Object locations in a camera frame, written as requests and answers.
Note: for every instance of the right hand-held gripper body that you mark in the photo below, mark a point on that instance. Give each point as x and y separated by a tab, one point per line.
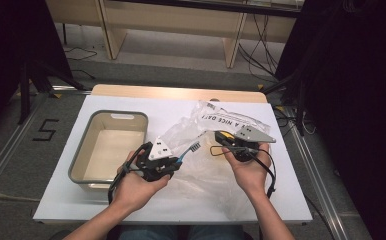
254	135

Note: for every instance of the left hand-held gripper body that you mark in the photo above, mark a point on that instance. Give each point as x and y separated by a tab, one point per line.
161	150

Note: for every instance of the clear smiley plastic bag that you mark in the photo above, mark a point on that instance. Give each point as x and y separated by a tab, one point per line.
214	180

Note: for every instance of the beige plastic bin grey rim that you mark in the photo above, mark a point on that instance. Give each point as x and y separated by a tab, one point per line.
114	146

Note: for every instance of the person's right hand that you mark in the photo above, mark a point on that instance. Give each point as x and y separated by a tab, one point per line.
251	176

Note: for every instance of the person's left hand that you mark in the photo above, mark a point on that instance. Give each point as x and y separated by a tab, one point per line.
137	190

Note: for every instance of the black metal stand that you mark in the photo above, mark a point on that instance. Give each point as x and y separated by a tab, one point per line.
299	96

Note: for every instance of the person's blue jeans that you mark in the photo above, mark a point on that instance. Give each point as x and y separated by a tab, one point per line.
214	233

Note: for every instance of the white table board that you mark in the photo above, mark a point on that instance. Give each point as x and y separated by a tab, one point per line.
81	206

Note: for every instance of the black curtain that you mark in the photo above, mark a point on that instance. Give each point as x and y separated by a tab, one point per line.
364	83
11	40

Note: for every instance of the light wooden desk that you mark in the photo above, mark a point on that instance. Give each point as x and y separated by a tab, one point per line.
167	16

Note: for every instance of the black tripod stand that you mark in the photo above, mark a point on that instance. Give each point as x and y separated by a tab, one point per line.
24	93

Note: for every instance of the aluminium floor rail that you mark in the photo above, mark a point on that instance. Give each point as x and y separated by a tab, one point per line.
4	156
317	180

